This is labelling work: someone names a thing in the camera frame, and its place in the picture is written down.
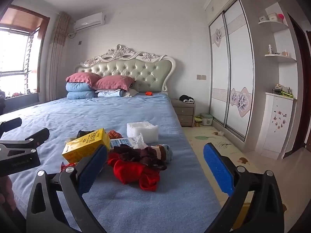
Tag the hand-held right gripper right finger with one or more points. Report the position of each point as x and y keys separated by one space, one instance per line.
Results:
x=216 y=167

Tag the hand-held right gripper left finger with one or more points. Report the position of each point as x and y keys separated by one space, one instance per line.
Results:
x=93 y=167

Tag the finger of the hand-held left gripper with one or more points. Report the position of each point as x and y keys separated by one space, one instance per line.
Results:
x=11 y=123
x=36 y=136

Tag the white and blue milk carton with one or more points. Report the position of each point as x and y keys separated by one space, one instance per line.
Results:
x=122 y=142

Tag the blue and brown sock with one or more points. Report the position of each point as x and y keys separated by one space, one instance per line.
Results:
x=167 y=153

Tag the person's left hand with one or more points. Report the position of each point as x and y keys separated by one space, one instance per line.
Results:
x=7 y=191

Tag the yellow carton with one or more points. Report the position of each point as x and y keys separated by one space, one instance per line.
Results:
x=82 y=145

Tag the red patterned wrapper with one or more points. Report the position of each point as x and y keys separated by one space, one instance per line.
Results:
x=66 y=167

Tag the patterned play mat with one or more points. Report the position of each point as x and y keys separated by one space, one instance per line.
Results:
x=206 y=138

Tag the red cloth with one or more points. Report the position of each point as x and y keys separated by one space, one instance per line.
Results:
x=131 y=174

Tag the orange sock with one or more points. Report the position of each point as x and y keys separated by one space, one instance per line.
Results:
x=114 y=134

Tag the dark brown cloth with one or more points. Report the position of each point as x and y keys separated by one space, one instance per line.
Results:
x=138 y=155

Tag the green storage box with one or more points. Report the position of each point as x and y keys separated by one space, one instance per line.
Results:
x=207 y=119

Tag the pile of floor toys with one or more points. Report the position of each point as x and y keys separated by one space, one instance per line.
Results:
x=198 y=121

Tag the white tissue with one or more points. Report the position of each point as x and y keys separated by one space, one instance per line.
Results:
x=141 y=141

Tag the bed with blue sheet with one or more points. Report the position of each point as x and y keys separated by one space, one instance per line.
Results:
x=109 y=111

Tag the folded blue quilt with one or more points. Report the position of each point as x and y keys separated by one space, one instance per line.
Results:
x=79 y=87
x=81 y=95

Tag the white foam block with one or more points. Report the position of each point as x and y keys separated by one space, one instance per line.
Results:
x=142 y=128

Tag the grey nightstand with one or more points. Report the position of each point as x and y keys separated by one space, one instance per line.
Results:
x=185 y=112

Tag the window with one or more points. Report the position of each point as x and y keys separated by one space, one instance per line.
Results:
x=17 y=53

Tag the white cabinet with stickers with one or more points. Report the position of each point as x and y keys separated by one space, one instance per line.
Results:
x=274 y=126

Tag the pink pillow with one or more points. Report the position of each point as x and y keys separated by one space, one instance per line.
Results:
x=82 y=77
x=114 y=82

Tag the dark clothing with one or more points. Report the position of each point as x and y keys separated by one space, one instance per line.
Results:
x=185 y=98

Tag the folded patterned blanket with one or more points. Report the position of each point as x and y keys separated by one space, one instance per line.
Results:
x=109 y=93

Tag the beige curtain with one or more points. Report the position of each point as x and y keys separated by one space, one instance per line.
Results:
x=57 y=58

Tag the toys on cabinet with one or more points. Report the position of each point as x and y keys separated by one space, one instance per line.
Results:
x=283 y=89

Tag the white sliding-door wardrobe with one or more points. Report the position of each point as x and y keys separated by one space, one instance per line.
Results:
x=233 y=65

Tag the ornate tufted headboard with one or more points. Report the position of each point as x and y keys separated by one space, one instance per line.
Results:
x=136 y=68

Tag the brown wooden door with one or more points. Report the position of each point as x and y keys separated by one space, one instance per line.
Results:
x=300 y=89

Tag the white air conditioner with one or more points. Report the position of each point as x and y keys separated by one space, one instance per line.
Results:
x=90 y=21

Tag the small white figure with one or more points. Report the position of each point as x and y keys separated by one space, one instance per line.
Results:
x=270 y=49

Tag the white shelf container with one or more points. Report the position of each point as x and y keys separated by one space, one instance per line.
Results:
x=272 y=17

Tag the pink shelf item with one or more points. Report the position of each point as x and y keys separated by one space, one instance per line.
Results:
x=281 y=18

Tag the wall switch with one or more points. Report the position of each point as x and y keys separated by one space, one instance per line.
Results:
x=201 y=77

